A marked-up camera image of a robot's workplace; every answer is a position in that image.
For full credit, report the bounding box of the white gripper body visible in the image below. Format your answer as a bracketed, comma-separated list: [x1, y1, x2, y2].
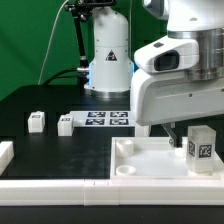
[130, 69, 224, 126]

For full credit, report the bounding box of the black cable bundle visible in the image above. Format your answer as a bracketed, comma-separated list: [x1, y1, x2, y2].
[42, 68, 91, 86]

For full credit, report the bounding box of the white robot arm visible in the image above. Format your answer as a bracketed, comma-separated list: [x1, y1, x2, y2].
[86, 0, 224, 125]

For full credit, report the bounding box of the white cable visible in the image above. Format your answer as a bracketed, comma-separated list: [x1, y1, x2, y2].
[37, 0, 70, 86]

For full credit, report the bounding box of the white square table top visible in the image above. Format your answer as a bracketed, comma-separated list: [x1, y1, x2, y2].
[110, 137, 224, 180]

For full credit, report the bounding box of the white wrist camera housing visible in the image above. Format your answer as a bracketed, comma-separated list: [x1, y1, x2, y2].
[134, 36, 199, 74]

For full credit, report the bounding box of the white base tag plate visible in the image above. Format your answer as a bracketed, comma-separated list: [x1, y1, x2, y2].
[70, 111, 135, 127]

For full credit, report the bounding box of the black camera stand pole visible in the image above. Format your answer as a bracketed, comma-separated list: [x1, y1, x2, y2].
[65, 0, 117, 87]

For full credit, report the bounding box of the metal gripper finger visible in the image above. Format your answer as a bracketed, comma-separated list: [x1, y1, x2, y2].
[162, 122, 182, 148]

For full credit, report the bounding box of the white U-shaped obstacle fence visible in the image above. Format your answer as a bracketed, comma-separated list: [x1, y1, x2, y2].
[0, 140, 224, 206]

